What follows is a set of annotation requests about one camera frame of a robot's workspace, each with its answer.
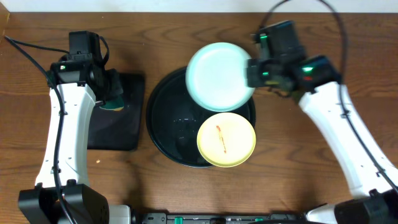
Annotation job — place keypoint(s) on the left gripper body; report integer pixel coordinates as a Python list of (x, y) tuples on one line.
[(112, 88)]

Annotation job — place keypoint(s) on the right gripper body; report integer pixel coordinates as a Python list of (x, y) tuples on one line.
[(258, 70)]

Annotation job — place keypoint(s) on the green scouring sponge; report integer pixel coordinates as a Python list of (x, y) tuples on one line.
[(116, 104)]

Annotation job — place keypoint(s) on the light blue plate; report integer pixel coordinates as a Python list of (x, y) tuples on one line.
[(216, 77)]

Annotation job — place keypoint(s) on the yellow plate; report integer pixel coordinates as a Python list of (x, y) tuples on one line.
[(226, 139)]

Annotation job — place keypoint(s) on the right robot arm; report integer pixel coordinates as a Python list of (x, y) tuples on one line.
[(371, 177)]

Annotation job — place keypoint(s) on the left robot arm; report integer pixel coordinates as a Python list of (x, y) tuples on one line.
[(62, 192)]

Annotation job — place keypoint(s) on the black rectangular tray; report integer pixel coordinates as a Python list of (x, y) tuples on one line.
[(119, 130)]

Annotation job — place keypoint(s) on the black round tray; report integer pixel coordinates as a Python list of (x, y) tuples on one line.
[(173, 120)]

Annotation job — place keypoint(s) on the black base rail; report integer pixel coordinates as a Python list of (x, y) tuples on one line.
[(183, 218)]

